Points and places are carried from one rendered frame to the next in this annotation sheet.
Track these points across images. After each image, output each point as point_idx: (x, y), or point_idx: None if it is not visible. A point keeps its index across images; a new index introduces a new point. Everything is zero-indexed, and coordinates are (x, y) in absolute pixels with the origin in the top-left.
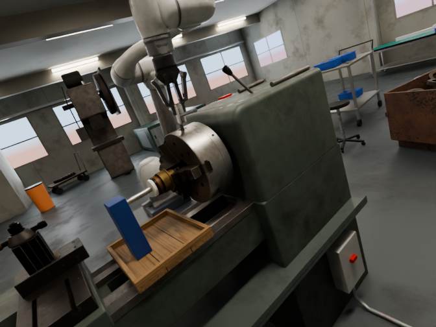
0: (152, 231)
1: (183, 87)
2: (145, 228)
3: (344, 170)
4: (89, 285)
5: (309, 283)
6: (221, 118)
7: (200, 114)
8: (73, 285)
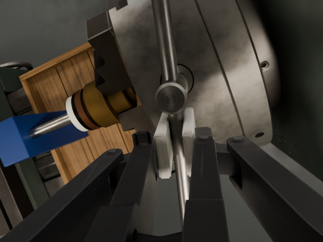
0: (87, 80)
1: (267, 229)
2: (75, 56)
3: None
4: (18, 182)
5: None
6: None
7: None
8: (0, 192)
